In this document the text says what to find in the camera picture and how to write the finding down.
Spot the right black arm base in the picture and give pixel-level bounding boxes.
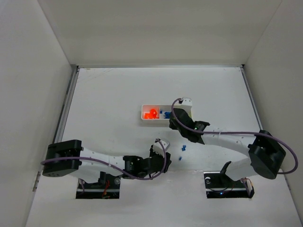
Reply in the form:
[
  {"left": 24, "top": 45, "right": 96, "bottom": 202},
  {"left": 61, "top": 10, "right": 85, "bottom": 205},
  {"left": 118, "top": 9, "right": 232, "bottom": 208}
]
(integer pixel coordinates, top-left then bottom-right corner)
[{"left": 204, "top": 161, "right": 255, "bottom": 199}]

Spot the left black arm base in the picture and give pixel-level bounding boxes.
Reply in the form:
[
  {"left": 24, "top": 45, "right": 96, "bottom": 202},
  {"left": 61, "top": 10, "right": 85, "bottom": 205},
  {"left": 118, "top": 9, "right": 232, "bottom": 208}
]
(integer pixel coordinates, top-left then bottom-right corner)
[{"left": 76, "top": 172, "right": 121, "bottom": 200}]

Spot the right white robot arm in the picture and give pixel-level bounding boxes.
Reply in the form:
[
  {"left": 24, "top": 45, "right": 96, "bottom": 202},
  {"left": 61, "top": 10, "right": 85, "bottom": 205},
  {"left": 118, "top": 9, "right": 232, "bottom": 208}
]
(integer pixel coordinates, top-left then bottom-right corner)
[{"left": 169, "top": 108, "right": 286, "bottom": 181}]

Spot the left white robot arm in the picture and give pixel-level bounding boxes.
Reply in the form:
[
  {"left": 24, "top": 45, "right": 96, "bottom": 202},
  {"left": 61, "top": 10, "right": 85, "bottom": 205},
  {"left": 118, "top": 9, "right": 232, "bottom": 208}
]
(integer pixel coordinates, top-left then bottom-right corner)
[{"left": 41, "top": 139, "right": 171, "bottom": 183}]

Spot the blue arch lego piece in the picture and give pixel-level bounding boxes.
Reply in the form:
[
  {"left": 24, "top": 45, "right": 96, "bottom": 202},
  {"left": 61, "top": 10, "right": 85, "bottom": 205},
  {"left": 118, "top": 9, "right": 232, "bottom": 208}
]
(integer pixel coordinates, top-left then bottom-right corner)
[{"left": 164, "top": 112, "right": 170, "bottom": 119}]

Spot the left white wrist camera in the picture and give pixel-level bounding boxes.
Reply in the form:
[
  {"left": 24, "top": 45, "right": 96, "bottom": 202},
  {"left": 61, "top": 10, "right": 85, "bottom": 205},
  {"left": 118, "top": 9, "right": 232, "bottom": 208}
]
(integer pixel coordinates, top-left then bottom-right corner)
[{"left": 153, "top": 139, "right": 170, "bottom": 155}]

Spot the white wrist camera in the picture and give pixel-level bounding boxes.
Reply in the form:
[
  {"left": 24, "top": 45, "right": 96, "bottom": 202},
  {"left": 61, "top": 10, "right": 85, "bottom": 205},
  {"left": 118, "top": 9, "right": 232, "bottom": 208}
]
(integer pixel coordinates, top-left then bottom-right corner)
[
  {"left": 153, "top": 139, "right": 170, "bottom": 155},
  {"left": 179, "top": 97, "right": 193, "bottom": 115}
]

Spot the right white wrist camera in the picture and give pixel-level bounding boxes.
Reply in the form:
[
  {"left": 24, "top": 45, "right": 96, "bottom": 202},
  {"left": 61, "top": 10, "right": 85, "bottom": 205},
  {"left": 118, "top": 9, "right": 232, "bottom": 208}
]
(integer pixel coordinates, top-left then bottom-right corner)
[{"left": 179, "top": 97, "right": 193, "bottom": 115}]

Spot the white three-compartment tray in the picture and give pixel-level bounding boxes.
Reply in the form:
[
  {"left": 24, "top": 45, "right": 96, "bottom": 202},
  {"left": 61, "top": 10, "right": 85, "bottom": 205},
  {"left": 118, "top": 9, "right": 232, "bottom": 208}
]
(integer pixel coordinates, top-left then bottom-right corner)
[{"left": 141, "top": 105, "right": 171, "bottom": 127}]

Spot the orange ring lego piece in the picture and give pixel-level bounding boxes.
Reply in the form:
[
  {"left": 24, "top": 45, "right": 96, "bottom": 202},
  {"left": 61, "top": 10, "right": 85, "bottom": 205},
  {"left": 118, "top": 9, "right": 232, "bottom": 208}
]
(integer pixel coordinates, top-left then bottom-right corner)
[{"left": 144, "top": 113, "right": 154, "bottom": 119}]

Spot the orange dome lego piece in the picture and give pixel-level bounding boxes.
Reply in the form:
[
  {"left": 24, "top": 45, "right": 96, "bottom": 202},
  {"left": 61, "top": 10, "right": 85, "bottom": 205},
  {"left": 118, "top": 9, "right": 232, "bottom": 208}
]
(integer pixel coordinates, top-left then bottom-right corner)
[{"left": 150, "top": 109, "right": 158, "bottom": 118}]

